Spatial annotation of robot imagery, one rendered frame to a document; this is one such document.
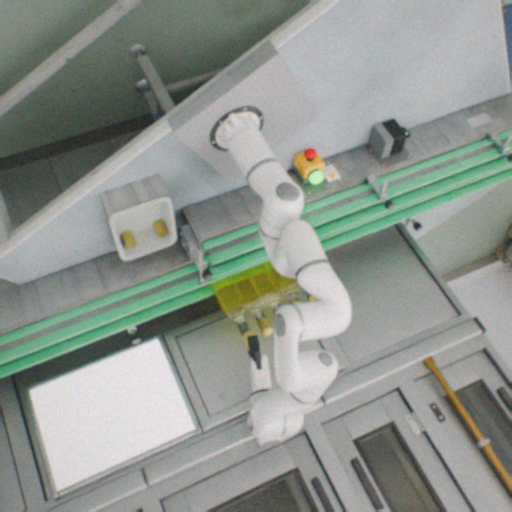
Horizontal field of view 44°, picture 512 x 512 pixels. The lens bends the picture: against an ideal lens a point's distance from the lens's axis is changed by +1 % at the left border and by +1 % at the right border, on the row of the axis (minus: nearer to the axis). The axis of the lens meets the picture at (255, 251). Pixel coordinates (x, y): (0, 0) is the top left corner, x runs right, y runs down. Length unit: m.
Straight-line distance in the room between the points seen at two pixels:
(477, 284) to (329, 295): 4.55
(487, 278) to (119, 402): 4.50
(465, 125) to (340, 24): 0.72
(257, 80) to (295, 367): 0.70
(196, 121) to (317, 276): 0.50
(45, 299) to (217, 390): 0.57
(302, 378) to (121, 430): 0.68
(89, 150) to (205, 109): 1.01
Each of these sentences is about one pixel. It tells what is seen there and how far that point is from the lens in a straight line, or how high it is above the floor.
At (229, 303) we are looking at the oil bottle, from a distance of 1.86.
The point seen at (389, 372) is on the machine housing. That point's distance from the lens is 1.99.
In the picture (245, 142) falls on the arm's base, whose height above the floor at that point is 0.88.
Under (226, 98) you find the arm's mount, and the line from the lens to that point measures 1.58.
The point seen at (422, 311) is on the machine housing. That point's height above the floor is 1.24.
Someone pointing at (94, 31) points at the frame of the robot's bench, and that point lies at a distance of 2.11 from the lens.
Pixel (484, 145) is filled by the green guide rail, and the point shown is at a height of 0.91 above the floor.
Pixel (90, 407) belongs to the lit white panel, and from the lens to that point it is 1.94.
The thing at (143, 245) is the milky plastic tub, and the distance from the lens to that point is 1.87.
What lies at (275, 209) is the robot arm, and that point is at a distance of 1.49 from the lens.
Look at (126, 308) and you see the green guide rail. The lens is 1.87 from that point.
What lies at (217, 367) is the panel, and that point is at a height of 1.16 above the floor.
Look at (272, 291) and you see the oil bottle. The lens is 1.88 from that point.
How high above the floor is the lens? 1.87
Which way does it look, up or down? 29 degrees down
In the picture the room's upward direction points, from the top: 151 degrees clockwise
